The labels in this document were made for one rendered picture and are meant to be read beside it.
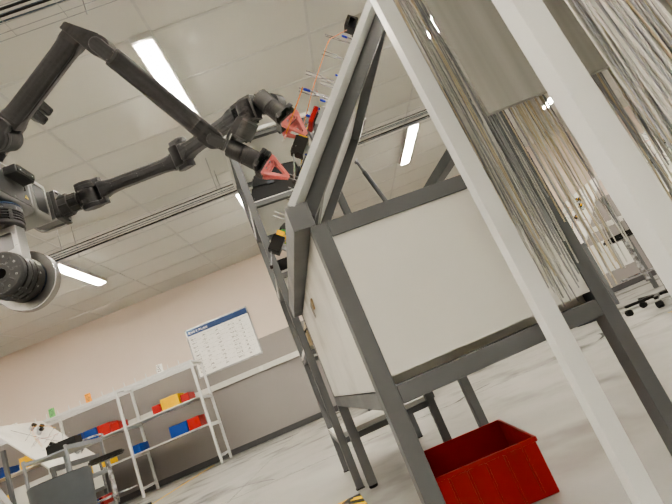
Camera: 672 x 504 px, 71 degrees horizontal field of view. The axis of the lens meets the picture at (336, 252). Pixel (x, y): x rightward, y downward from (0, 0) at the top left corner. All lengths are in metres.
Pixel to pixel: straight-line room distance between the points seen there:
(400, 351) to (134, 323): 9.01
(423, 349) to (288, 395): 7.97
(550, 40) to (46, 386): 10.38
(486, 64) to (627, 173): 0.50
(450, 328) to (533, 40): 0.69
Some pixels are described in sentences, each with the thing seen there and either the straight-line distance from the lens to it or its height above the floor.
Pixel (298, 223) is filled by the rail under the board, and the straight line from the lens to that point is 1.10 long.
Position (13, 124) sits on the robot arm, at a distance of 1.61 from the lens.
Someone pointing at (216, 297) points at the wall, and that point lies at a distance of 9.42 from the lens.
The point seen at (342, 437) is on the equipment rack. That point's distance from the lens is 2.27.
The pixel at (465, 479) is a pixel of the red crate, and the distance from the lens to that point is 1.37.
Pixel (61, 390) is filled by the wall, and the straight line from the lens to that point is 10.45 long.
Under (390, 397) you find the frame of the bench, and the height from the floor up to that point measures 0.38.
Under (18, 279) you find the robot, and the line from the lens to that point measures 1.71.
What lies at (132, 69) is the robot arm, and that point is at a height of 1.46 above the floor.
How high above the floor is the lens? 0.45
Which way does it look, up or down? 14 degrees up
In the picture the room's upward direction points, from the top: 23 degrees counter-clockwise
